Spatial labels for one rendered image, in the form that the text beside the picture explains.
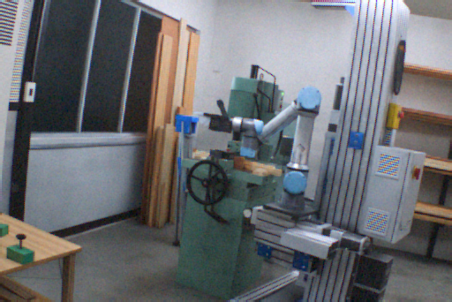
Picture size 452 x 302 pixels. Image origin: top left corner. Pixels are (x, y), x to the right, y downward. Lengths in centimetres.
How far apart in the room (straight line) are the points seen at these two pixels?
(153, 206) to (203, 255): 144
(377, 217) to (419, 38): 326
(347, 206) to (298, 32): 330
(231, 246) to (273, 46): 306
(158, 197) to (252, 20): 250
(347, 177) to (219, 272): 116
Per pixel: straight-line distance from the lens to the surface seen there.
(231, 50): 558
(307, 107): 216
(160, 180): 437
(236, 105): 297
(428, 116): 471
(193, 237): 308
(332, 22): 534
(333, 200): 244
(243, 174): 286
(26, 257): 195
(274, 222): 240
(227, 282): 305
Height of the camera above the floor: 130
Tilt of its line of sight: 6 degrees down
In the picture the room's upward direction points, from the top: 9 degrees clockwise
